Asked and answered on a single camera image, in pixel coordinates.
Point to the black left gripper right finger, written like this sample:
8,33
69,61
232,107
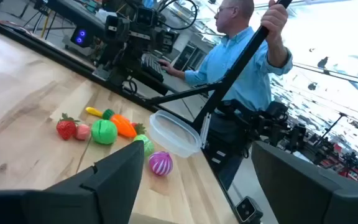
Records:
315,199

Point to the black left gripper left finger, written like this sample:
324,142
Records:
73,202

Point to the orange toy carrot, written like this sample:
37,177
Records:
123,125

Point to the black background robot arm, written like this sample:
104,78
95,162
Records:
272,121

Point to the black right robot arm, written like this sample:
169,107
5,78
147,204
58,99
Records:
117,56

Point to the clear plastic tupperware container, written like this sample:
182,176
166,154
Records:
174,133

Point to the black keyboard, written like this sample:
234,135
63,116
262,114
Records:
152,66

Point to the grey desk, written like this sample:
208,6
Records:
176,84

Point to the red toy strawberry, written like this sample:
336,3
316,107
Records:
65,128
139,128

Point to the black device with blue lights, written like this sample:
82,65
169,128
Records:
79,36

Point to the dark green toy vegetable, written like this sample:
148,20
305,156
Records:
104,132

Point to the yellow plastic toy piece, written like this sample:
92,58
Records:
92,111

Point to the light green toy cabbage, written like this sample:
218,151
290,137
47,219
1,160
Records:
149,146

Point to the purple striped toy onion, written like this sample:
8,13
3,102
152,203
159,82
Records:
160,163

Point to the person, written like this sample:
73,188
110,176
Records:
247,77

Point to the yellow pole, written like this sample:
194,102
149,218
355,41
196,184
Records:
46,23

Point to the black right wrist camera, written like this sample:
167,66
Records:
145,16

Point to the black table-level camera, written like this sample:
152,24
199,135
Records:
245,209

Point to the black rig frame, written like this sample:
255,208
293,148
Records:
238,62

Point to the white frame bracket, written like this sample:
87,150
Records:
205,130

